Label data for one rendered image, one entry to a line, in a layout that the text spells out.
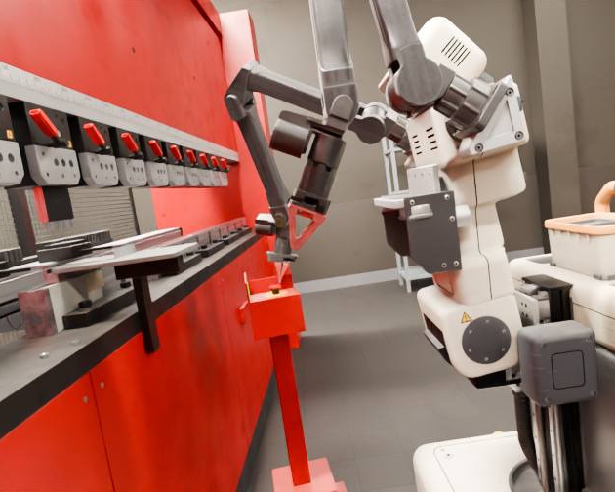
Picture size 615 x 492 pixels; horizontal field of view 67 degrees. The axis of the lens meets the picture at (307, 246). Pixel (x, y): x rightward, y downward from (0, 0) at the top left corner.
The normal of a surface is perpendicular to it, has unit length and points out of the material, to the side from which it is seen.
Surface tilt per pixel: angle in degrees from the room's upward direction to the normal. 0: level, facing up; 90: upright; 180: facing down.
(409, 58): 90
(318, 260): 90
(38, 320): 90
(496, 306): 90
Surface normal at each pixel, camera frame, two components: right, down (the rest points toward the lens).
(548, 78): 0.02, 0.11
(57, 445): 0.99, -0.14
